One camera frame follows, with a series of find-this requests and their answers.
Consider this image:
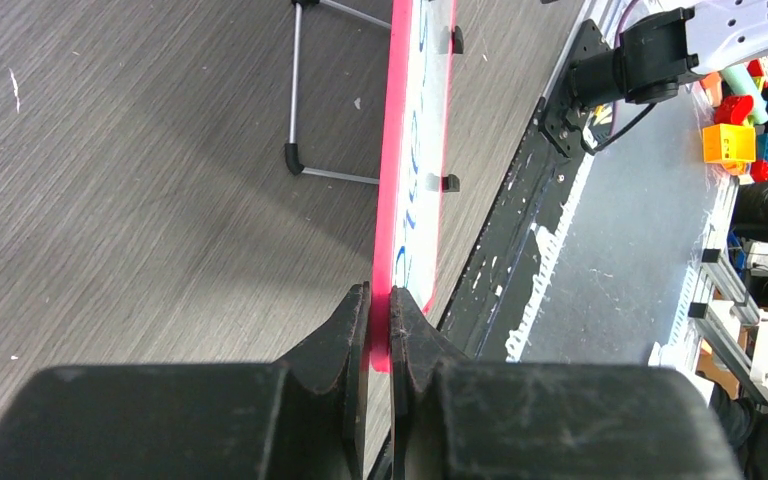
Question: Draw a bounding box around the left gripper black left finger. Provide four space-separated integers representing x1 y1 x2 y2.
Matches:
0 284 370 479

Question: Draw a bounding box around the metal wire board stand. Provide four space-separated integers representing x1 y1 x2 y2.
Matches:
285 1 391 185

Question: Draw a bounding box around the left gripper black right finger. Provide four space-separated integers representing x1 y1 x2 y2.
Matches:
389 288 740 479

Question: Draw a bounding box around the white whiteboard pink rim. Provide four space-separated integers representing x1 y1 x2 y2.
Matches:
368 1 456 373

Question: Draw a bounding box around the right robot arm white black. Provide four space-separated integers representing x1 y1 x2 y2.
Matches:
567 1 768 107

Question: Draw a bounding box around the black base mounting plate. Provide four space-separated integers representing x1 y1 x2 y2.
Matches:
436 18 614 362

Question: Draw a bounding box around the black board stop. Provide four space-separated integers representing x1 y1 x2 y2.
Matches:
451 25 465 55
440 174 461 193

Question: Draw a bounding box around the red toy block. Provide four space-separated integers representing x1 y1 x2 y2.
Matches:
714 95 754 126

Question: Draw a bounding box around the black board stop left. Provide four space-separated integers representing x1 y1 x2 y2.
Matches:
440 174 461 193

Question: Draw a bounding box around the black board stop right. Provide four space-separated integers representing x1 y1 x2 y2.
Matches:
451 25 465 55

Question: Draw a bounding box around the yellow toy block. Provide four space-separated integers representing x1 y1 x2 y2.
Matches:
701 124 756 164

